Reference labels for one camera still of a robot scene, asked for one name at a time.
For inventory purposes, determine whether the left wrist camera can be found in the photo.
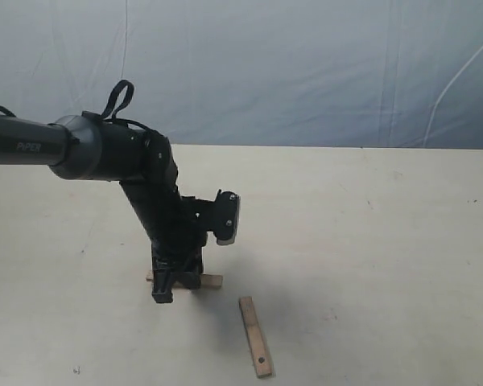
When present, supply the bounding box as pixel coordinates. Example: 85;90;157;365
213;190;241;246

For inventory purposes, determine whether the grey fabric backdrop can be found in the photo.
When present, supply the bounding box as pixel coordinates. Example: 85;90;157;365
0;0;483;149

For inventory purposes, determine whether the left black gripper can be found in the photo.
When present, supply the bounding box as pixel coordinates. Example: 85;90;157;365
149;197;214;304

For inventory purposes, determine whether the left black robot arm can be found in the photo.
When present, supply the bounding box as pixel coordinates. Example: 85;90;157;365
0;80;207;304

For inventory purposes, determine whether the wooden stick with holes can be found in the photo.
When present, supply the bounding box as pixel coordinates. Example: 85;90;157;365
238;296;274;379

